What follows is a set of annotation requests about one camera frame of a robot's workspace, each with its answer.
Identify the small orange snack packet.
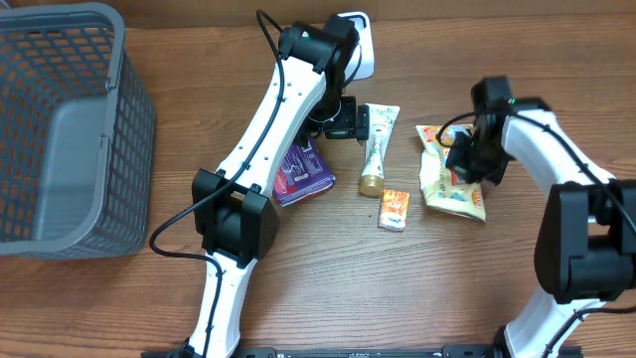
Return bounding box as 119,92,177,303
378,189,409,232

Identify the purple sanitary pad pack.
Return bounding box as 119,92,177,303
273,137,336,207

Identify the white blue snack bag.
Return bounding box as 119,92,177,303
415,124,486,222

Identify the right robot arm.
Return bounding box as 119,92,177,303
443,77,635,358

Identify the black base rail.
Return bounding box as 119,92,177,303
140,345,585,358

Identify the grey plastic shopping basket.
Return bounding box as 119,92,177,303
1,3,156,260

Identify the white cream tube gold cap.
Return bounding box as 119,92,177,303
359,103,400,197

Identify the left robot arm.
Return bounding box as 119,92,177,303
180,12,374,357

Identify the white barcode scanner stand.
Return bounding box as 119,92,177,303
339,11,375,82

